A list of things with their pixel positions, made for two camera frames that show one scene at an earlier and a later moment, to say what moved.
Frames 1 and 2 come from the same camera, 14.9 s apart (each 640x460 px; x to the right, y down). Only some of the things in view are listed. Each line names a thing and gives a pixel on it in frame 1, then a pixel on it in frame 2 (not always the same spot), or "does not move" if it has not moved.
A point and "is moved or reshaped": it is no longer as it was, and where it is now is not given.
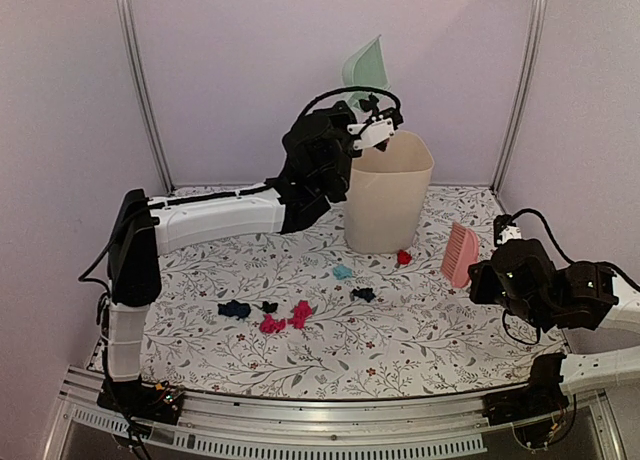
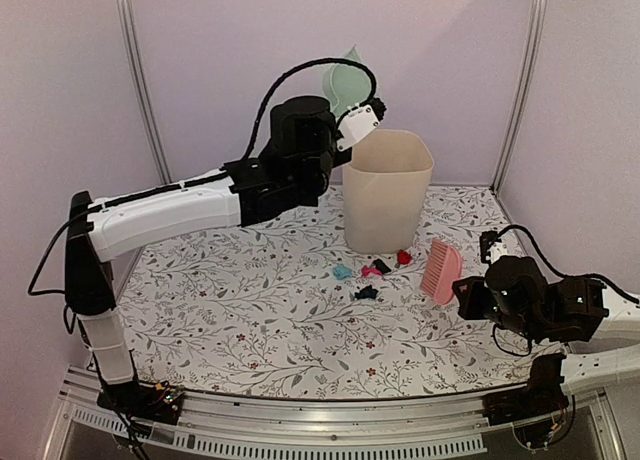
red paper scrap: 403,257 does not move
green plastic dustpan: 365,67 is moved or reshaped
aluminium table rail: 319,423 does not move
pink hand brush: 462,251 to 443,272
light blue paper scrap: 342,272 does not move
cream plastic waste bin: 385,194 does not move
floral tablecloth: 304,314 does not move
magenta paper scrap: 300,313 to 366,270
